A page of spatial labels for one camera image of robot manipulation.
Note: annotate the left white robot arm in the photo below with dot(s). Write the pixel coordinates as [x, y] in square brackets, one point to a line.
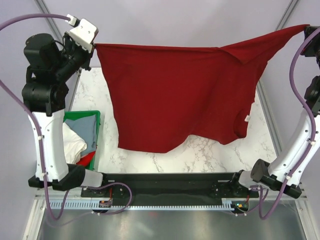
[44, 97]

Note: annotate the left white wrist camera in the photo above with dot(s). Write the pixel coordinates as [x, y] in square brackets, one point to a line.
[83, 32]

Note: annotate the dark red t shirt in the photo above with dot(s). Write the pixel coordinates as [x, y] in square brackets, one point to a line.
[162, 94]

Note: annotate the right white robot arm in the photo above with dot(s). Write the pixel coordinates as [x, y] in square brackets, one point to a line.
[285, 172]

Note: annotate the grey blue t shirt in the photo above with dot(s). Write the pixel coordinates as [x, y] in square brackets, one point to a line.
[86, 128]

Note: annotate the left aluminium frame post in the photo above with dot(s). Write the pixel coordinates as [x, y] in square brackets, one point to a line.
[57, 34]

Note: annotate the green plastic bin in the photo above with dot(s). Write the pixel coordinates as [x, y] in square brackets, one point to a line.
[73, 115]

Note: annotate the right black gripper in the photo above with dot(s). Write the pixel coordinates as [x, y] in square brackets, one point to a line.
[311, 49]

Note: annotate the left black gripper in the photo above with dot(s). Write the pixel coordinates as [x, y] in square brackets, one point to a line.
[68, 41]

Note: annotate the white slotted cable duct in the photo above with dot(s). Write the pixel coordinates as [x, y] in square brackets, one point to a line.
[96, 204]

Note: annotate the white t shirt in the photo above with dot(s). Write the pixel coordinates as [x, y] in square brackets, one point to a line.
[73, 145]

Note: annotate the bright red t shirt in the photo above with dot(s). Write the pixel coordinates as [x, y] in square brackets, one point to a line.
[86, 160]

